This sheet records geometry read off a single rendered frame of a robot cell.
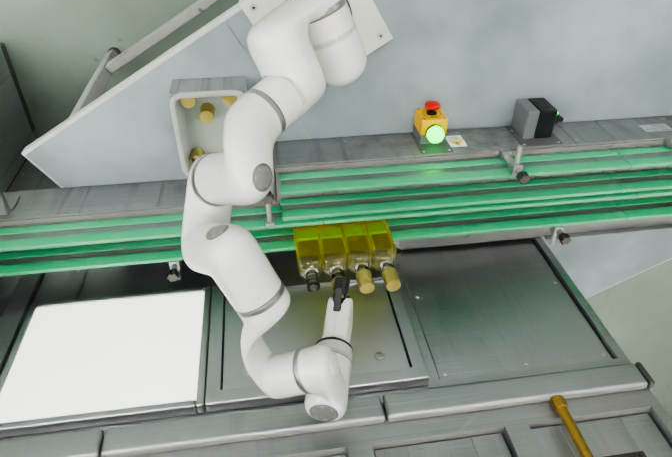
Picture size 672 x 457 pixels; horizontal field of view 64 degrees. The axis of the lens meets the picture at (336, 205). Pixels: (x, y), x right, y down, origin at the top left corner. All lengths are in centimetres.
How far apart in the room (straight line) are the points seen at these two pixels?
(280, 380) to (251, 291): 19
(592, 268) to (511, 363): 83
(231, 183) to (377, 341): 62
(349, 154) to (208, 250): 62
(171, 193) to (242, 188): 67
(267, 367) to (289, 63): 50
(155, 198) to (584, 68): 116
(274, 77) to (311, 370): 47
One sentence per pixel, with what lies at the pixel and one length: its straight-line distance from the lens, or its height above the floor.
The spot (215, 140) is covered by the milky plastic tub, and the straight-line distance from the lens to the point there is 139.
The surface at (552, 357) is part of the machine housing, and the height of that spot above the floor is 128.
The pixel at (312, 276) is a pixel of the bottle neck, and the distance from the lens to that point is 120.
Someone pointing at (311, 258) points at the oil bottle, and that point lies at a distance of 122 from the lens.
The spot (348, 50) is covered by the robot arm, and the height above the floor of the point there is 112.
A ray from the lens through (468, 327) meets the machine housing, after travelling 137.
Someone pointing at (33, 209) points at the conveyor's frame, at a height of 84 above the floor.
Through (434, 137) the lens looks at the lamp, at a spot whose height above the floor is 85.
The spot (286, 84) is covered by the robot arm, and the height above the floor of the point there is 120.
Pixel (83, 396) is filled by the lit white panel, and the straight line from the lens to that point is 127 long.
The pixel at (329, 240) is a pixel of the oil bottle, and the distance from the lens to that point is 127.
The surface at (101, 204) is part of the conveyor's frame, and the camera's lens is 144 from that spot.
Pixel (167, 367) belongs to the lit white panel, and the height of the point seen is 122.
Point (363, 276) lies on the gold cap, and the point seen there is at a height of 114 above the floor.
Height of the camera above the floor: 198
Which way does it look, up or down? 53 degrees down
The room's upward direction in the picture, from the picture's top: 166 degrees clockwise
